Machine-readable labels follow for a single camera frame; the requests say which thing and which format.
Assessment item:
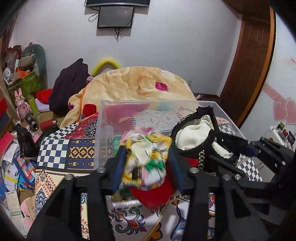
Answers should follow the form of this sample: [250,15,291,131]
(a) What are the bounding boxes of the patterned patchwork tablecloth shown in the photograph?
[34,113,265,241]

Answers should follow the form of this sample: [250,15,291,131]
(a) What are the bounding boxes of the yellow plush hoop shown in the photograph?
[91,58,121,76]

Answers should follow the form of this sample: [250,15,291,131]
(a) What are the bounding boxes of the brown wooden door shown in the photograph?
[219,1,276,127]

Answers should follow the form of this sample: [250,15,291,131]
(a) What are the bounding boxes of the clear plastic box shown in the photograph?
[94,100,244,169]

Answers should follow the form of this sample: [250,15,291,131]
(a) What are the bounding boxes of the grey green plush toy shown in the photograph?
[18,44,46,77]

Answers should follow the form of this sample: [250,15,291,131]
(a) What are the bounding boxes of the green cardboard box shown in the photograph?
[8,72,45,100]

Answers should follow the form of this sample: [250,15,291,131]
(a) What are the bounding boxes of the colourful striped box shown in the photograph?
[14,157,36,189]

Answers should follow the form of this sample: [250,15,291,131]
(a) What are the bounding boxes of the pink rabbit toy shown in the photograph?
[14,88,32,121]

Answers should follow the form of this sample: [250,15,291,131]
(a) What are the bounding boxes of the dark purple clothing pile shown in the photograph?
[49,58,90,116]

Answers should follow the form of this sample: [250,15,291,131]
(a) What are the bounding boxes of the black wall television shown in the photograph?
[85,0,151,7]

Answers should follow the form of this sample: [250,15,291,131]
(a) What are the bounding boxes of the small black wall monitor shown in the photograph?
[97,6,134,29]

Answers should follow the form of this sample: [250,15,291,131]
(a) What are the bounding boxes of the pink heart wall sticker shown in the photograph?
[262,84,296,125]

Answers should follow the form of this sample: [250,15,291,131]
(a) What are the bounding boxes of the peach fleece blanket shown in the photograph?
[60,66,195,128]

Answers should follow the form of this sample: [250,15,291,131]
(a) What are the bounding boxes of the colourful floral scrunchie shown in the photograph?
[120,128,172,191]

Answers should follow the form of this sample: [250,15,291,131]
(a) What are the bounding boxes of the red velvet pouch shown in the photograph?
[129,157,199,209]

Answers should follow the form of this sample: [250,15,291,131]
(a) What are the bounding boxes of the red book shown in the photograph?
[0,132,14,158]

